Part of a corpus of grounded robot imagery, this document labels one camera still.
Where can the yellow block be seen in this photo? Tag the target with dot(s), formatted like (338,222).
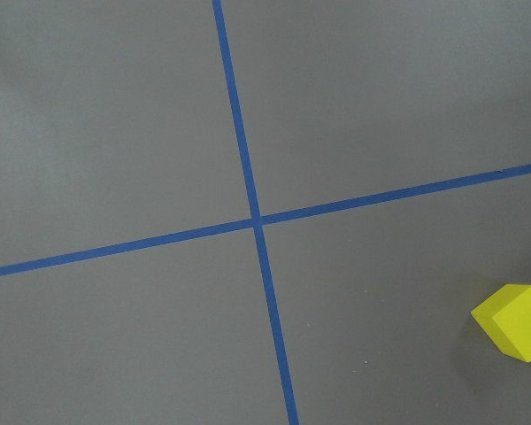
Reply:
(505,316)

